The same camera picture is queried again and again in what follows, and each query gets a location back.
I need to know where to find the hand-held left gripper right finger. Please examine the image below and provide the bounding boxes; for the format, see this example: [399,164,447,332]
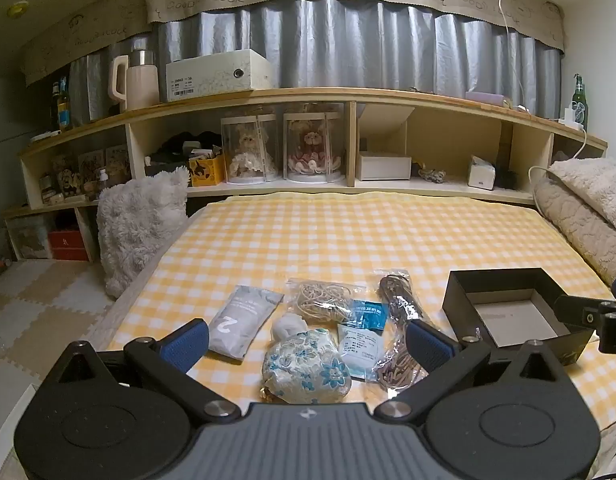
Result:
[377,320,574,423]

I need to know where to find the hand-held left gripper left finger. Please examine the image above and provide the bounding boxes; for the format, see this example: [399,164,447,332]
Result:
[53,319,239,423]

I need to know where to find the clear bag of brown cord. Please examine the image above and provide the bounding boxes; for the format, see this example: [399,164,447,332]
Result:
[370,269,439,390]

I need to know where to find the grey pouch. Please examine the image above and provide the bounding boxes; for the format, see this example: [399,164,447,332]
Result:
[208,285,285,361]

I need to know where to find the blue packet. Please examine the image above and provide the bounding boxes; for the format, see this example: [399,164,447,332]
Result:
[350,297,390,331]

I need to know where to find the white labelled packet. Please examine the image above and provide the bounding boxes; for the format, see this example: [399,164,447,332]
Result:
[336,322,384,381]

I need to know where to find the black box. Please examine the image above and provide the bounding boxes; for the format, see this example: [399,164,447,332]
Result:
[442,268,596,366]

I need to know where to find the white plastic bags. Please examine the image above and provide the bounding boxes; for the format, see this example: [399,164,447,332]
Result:
[271,312,309,343]

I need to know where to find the clear bag of rubber bands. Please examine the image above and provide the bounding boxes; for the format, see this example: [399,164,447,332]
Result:
[286,278,369,323]

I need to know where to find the floral fabric pouch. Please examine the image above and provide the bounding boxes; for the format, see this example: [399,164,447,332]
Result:
[260,329,353,403]

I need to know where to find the beige quilted blanket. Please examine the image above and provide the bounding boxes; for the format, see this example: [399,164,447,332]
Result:
[532,177,616,288]

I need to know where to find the white fluffy pillow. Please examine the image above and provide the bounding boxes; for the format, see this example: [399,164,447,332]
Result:
[547,157,616,241]

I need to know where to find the yellow checkered bed sheet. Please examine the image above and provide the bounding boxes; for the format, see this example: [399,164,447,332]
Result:
[83,192,616,480]

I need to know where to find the red box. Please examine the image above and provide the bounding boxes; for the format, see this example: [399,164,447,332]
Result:
[48,230,91,262]

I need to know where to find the beige foam floor mat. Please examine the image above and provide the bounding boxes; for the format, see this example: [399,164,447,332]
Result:
[0,259,119,376]

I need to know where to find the white tissue box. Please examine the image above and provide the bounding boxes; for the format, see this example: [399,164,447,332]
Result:
[468,156,496,190]

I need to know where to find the yellow box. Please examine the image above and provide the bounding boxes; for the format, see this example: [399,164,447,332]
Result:
[189,152,226,187]

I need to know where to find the green glass bottle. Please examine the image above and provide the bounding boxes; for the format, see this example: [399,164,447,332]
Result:
[572,74,588,131]

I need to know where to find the clear storage box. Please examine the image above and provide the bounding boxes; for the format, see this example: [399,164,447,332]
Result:
[8,215,54,261]

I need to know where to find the illustrated card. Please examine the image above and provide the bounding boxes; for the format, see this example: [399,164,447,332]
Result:
[50,155,81,196]
[78,150,106,193]
[105,145,131,186]

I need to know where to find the purple case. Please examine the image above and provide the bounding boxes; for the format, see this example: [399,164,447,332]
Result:
[465,90,511,106]

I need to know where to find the cream thermos jug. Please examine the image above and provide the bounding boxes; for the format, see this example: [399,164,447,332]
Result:
[111,49,161,111]

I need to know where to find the blue label bottle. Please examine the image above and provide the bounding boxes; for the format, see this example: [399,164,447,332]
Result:
[57,77,74,131]

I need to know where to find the white shoe box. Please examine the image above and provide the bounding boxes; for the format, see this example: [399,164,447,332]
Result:
[165,49,281,102]

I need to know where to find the wooden shelf unit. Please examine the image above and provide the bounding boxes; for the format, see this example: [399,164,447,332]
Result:
[3,87,609,261]

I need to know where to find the silver curtain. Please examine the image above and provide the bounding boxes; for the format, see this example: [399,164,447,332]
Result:
[68,0,563,126]

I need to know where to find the white charger cable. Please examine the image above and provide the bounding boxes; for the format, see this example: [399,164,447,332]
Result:
[529,127,589,206]

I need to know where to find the white hanging cable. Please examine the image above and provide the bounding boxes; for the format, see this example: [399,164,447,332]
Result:
[494,0,526,111]

